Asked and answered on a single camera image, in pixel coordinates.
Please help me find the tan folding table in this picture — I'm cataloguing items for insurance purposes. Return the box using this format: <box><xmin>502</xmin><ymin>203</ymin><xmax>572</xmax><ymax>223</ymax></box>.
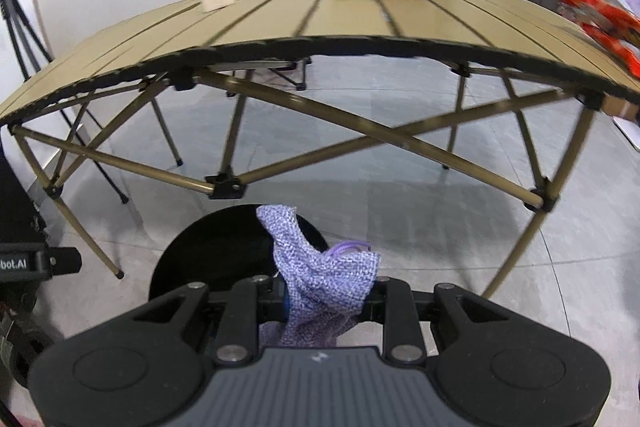
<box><xmin>0</xmin><ymin>0</ymin><xmax>640</xmax><ymax>300</ymax></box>

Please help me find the large taped cardboard box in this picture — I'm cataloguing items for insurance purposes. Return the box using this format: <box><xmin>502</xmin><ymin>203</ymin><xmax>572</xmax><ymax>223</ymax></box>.
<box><xmin>597</xmin><ymin>97</ymin><xmax>640</xmax><ymax>120</ymax></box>

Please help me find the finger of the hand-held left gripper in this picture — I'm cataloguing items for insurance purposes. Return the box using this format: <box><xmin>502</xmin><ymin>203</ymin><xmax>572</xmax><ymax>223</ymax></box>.
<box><xmin>48</xmin><ymin>247</ymin><xmax>84</xmax><ymax>281</ymax></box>

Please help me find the purple knit pouch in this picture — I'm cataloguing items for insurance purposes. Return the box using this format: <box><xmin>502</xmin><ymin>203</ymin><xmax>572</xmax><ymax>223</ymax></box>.
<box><xmin>256</xmin><ymin>204</ymin><xmax>382</xmax><ymax>349</ymax></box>

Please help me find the black trash bin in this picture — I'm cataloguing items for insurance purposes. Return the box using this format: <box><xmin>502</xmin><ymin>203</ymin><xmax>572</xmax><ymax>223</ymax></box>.
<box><xmin>147</xmin><ymin>204</ymin><xmax>331</xmax><ymax>308</ymax></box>

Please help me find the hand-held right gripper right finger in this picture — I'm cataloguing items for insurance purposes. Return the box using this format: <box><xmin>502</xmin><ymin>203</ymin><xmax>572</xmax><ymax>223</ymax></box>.
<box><xmin>370</xmin><ymin>277</ymin><xmax>511</xmax><ymax>365</ymax></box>

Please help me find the black suitcase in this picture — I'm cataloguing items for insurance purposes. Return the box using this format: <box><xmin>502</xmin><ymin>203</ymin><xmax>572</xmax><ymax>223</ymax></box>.
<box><xmin>0</xmin><ymin>152</ymin><xmax>57</xmax><ymax>390</ymax></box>

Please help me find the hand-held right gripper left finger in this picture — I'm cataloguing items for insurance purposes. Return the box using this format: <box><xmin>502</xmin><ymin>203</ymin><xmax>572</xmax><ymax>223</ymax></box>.
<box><xmin>131</xmin><ymin>276</ymin><xmax>291</xmax><ymax>365</ymax></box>

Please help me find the white floor scale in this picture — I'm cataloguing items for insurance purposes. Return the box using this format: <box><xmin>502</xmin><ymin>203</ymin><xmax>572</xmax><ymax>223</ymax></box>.
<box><xmin>611</xmin><ymin>116</ymin><xmax>640</xmax><ymax>154</ymax></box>

